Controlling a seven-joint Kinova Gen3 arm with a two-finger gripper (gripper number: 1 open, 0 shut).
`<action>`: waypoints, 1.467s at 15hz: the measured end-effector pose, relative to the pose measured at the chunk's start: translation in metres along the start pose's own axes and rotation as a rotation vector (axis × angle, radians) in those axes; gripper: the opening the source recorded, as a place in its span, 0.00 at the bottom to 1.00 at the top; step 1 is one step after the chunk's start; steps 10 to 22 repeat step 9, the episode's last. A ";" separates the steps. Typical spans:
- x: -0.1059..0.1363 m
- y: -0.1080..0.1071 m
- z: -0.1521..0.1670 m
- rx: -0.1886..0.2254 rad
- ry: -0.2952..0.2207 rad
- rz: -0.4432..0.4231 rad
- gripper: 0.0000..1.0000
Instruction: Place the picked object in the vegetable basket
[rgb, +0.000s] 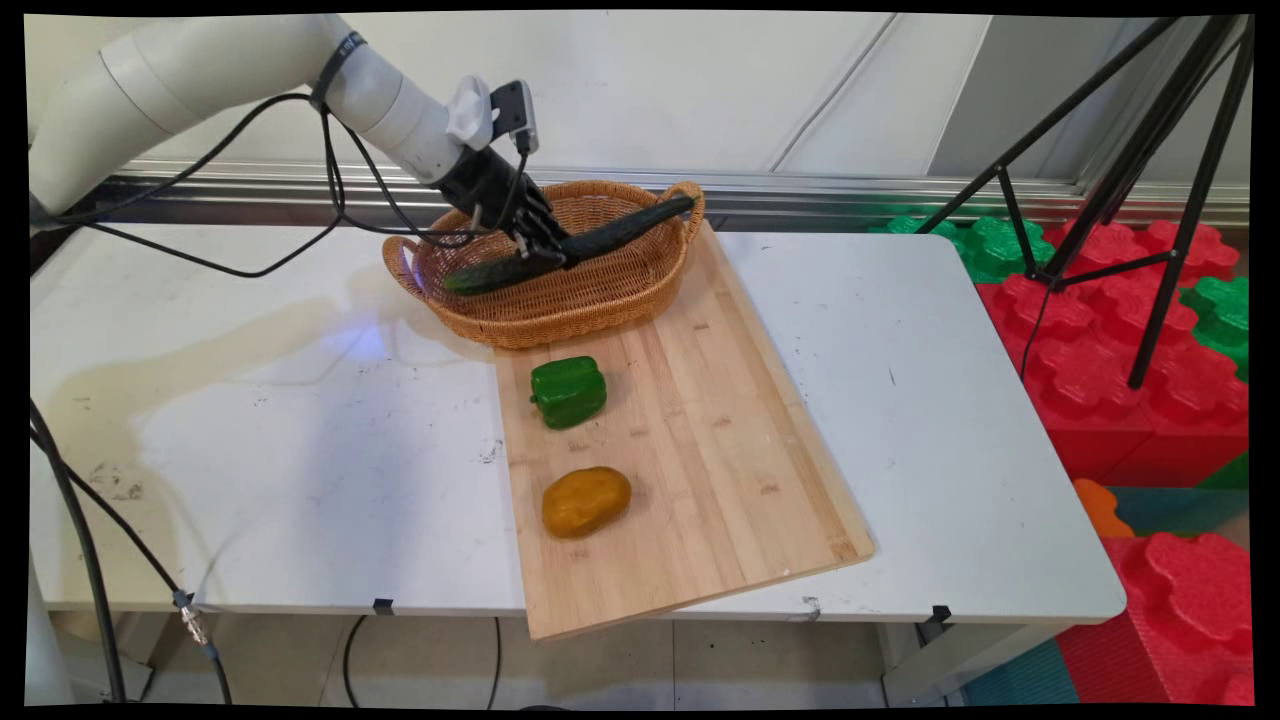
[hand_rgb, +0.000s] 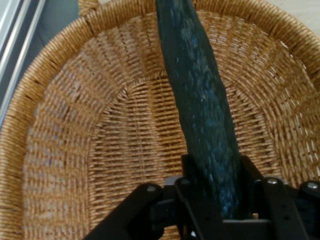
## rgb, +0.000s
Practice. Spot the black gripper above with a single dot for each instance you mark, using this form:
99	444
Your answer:
490	190

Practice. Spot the long dark green cucumber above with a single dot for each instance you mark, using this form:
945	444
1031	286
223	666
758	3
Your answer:
620	232

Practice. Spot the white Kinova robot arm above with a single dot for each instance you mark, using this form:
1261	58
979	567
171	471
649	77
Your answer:
200	70

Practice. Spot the oval wicker basket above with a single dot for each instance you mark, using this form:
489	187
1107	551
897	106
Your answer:
600	290

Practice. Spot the green bell pepper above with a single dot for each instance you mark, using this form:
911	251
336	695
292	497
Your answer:
568	392

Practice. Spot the yellow-brown potato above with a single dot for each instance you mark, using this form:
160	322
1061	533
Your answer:
586	502

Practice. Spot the bamboo cutting board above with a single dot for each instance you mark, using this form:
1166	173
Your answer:
720	480

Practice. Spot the green foam block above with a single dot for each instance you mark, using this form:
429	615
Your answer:
1225	320
985	245

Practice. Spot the white table leg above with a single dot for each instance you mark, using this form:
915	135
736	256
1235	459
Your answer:
940	660

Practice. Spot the black tripod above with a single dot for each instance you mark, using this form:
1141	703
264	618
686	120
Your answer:
1150	150

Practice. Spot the orange foam block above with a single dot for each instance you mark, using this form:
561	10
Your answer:
1100	510

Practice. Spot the teal floor mat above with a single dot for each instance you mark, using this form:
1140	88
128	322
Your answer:
1020	680

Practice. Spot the teal foam block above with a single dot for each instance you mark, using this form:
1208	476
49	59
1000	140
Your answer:
1180	510

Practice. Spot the black wrist camera white mount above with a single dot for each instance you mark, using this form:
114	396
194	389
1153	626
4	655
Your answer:
505	108

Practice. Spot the aluminium rail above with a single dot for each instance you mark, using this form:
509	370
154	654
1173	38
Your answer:
850	195

